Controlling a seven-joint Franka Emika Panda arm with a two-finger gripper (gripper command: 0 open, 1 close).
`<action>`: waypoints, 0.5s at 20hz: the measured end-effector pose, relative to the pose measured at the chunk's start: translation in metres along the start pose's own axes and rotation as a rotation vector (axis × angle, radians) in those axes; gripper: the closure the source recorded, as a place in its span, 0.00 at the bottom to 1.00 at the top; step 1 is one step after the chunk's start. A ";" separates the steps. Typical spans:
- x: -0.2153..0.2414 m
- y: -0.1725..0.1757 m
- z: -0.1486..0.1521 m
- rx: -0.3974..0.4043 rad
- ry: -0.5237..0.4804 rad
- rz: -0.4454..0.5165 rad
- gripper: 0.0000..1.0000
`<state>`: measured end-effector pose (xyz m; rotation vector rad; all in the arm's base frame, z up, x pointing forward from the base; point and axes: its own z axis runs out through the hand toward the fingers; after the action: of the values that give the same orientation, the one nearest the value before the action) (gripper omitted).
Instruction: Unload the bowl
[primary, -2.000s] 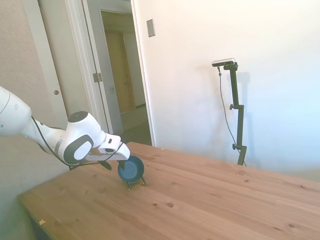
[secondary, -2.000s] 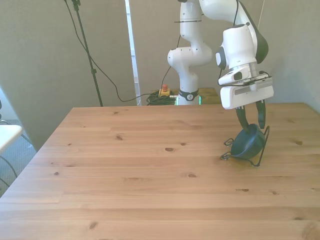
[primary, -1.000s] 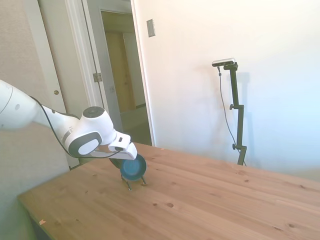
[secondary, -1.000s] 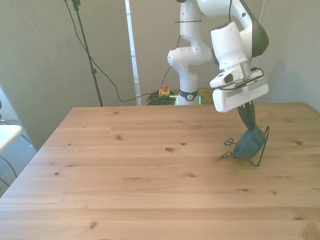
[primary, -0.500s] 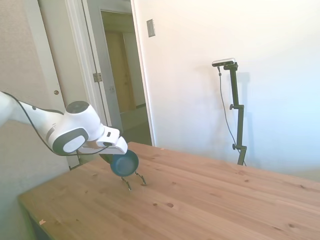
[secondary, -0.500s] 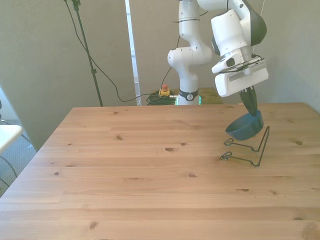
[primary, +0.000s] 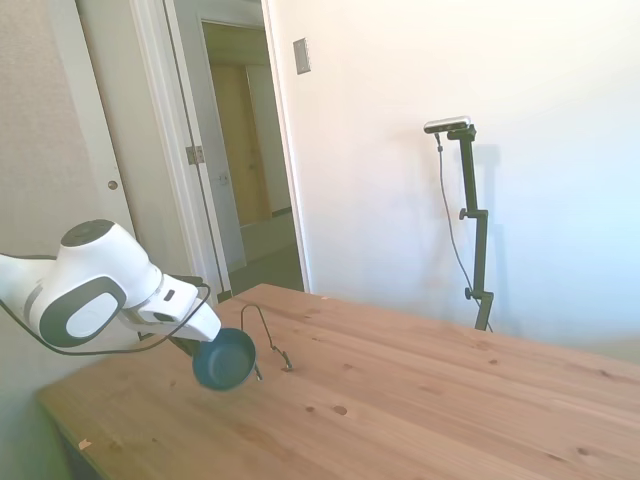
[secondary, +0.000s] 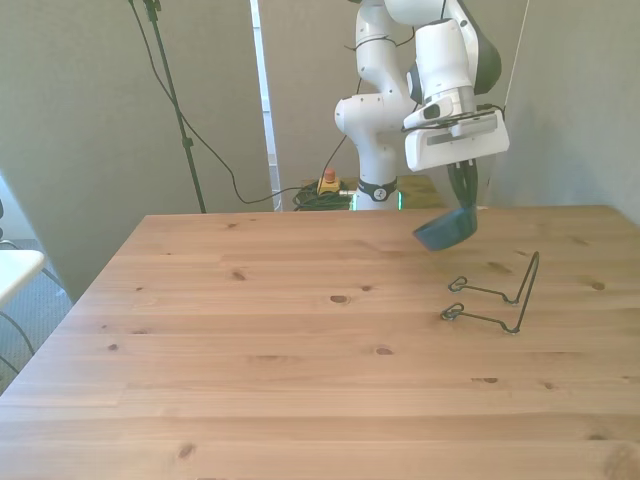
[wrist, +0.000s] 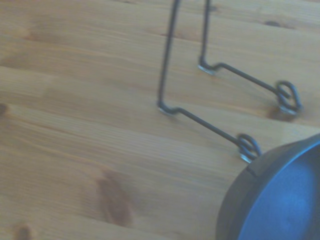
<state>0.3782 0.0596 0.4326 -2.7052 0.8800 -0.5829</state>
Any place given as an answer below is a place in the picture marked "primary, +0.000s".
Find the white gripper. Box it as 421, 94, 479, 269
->
136, 276, 222, 358

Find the blue bowl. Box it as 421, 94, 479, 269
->
191, 327, 258, 393

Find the white open door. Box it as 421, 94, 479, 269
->
163, 0, 248, 297

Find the white closet door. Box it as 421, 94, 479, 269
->
74, 0, 201, 281

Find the thin wire stand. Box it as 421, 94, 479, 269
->
239, 304, 296, 383

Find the grey wall switch plate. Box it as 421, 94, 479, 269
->
292, 36, 312, 76

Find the black camera stand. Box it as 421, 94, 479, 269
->
446, 125, 496, 332

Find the grey camera on stand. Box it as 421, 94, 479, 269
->
423, 115, 474, 135

